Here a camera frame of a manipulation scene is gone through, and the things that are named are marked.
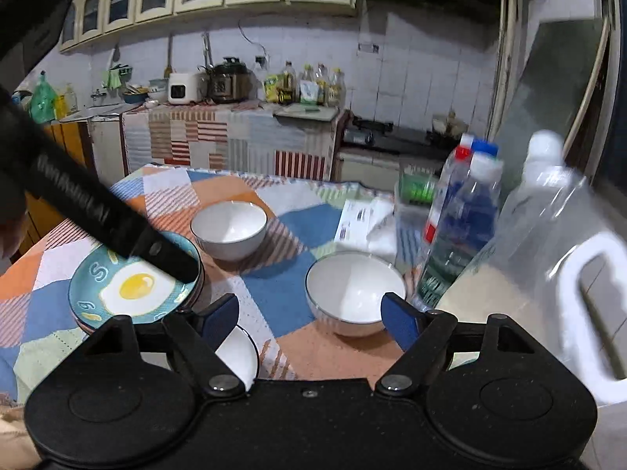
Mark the white cutting board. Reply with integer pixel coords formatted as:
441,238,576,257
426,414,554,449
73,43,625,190
274,105,341,123

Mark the yellow dish soap bottle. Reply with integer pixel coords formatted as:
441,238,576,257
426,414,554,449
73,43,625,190
54,83,79,118

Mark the green plastic basket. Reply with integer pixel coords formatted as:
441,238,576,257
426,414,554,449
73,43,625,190
394,166,439,206

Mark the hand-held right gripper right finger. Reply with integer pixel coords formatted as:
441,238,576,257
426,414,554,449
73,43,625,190
375,292,537,397

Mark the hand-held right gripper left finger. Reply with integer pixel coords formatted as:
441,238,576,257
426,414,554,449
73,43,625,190
78,293,248,397

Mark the black pressure cooker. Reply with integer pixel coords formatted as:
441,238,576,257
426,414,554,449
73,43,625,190
207,57,253,105

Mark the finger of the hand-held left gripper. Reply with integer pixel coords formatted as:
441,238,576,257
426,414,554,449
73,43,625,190
127,226,203,285

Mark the wooden chair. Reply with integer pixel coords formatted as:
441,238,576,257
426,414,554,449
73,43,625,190
10,120,101,260

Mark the white tissue pack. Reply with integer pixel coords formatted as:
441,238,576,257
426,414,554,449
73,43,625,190
333,196,397,255

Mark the white base cabinet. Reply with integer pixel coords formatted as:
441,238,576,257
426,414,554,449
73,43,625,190
335,149,402,182

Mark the blue cap water bottle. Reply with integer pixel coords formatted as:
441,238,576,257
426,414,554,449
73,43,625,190
455,139,500,216

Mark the green label water bottle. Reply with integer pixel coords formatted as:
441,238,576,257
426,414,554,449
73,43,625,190
414,154,505,311

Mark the checkered tablecloth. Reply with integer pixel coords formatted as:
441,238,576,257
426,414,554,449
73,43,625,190
0,164,442,402

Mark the teal egg print plate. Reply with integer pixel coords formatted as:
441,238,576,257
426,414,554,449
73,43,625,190
69,232,204,325

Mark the leaning metal panel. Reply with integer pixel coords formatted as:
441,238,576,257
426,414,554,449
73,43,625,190
490,17,605,187

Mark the striped counter cloth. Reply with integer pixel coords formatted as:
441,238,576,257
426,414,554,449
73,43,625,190
121,103,344,182

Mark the red label water bottle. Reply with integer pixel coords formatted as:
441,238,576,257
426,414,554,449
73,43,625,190
421,147,471,246

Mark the vertical wall pipe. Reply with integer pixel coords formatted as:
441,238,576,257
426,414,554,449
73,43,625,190
492,0,520,143

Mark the clear rice bag with handle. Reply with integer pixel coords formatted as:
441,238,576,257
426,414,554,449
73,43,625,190
436,130,627,407

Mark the white rice cooker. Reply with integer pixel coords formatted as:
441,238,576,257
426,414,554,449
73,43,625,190
168,72,207,105

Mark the black gas stove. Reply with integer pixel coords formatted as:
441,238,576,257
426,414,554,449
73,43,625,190
343,116,454,157

